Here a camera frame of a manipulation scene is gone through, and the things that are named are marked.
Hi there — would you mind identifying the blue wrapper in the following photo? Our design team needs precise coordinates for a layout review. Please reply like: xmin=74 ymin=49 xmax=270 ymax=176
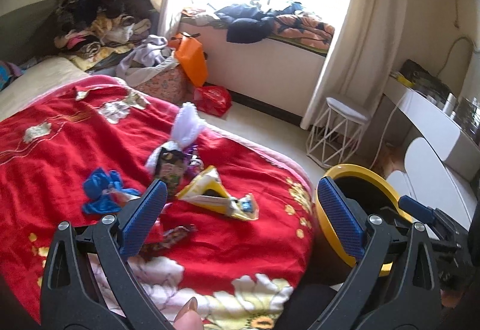
xmin=82 ymin=167 xmax=142 ymax=215

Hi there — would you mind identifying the brown snack wrapper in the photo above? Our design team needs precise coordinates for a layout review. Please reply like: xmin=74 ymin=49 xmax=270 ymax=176
xmin=142 ymin=224 xmax=197 ymax=255

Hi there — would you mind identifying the dark green snack bag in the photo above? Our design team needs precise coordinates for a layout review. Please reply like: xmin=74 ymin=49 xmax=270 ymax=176
xmin=154 ymin=147 xmax=187 ymax=198

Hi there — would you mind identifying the yellow white snack bag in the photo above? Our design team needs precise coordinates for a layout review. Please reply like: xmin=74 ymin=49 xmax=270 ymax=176
xmin=176 ymin=166 xmax=260 ymax=221

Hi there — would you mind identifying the white foam fruit net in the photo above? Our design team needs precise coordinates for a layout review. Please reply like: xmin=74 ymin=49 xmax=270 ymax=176
xmin=145 ymin=102 xmax=207 ymax=175

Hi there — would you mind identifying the purple snack wrapper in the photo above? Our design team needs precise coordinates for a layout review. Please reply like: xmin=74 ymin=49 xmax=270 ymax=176
xmin=185 ymin=144 xmax=204 ymax=179

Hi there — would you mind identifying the yellow rimmed black trash bin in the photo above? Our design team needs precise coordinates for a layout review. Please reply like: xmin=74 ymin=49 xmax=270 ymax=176
xmin=312 ymin=163 xmax=413 ymax=284

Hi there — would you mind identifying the person's left hand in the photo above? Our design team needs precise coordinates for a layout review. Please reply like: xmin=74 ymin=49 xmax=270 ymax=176
xmin=173 ymin=297 xmax=204 ymax=330

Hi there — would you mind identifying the white petal shaped chair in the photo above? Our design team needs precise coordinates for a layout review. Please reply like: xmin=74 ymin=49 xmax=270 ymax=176
xmin=386 ymin=137 xmax=478 ymax=229

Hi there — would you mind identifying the white vanity desk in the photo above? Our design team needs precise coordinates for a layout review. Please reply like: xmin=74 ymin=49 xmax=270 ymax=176
xmin=384 ymin=78 xmax=480 ymax=181

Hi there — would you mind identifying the red floral blanket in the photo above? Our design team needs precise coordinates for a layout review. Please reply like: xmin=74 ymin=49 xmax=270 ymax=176
xmin=1 ymin=77 xmax=314 ymax=329

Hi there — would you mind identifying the cream curtain right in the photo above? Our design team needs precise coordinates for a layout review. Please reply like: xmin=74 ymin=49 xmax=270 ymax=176
xmin=300 ymin=0 xmax=408 ymax=130

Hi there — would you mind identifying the floral fabric basket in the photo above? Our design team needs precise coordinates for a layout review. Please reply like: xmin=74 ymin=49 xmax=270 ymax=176
xmin=133 ymin=66 xmax=187 ymax=104

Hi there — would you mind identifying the colourful striped pillow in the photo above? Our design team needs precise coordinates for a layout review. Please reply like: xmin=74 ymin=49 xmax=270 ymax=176
xmin=0 ymin=61 xmax=24 ymax=91

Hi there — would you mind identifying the red plastic bag on floor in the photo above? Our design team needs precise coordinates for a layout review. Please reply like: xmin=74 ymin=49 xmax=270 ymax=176
xmin=193 ymin=85 xmax=232 ymax=117

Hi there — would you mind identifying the grey white garment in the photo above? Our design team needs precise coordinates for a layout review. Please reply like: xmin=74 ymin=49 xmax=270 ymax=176
xmin=115 ymin=35 xmax=179 ymax=87

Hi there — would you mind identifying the grey headboard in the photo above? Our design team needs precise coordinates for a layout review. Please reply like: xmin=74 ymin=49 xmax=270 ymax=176
xmin=0 ymin=0 xmax=57 ymax=65

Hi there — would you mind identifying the orange patterned quilt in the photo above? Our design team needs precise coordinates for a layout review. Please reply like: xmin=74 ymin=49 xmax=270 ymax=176
xmin=272 ymin=13 xmax=335 ymax=53

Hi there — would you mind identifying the orange shopping bag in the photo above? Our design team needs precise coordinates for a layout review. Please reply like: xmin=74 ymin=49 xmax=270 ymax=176
xmin=168 ymin=33 xmax=208 ymax=88

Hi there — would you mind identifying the pile of clothes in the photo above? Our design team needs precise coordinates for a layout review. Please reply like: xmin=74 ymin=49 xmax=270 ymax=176
xmin=54 ymin=0 xmax=155 ymax=66

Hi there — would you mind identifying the dark jacket on sill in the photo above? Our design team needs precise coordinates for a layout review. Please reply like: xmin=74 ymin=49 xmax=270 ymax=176
xmin=215 ymin=2 xmax=303 ymax=44

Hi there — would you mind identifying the white wire frame stool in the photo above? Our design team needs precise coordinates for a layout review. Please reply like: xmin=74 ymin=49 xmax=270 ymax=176
xmin=306 ymin=94 xmax=372 ymax=169

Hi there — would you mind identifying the white cable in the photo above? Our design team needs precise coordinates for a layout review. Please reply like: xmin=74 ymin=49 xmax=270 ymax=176
xmin=368 ymin=92 xmax=408 ymax=170

